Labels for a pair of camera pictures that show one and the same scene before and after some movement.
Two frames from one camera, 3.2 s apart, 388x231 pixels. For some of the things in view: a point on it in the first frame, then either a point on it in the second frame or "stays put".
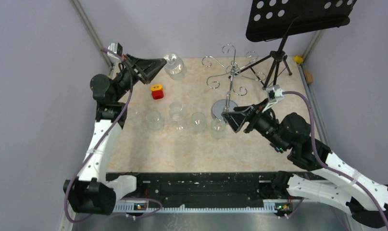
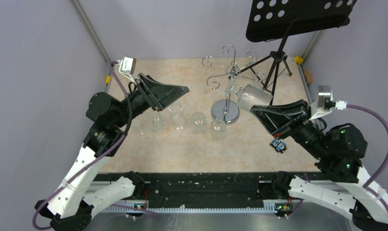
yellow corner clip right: [298, 59] stays put
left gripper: [151, 67] to [158, 95]
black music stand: [270, 19] stays put
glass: [198, 122] stays put
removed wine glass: [154, 120] stays put
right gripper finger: [236, 119] to [277, 117]
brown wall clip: [308, 76] stays put
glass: [218, 128] stays put
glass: [175, 68] to [250, 95]
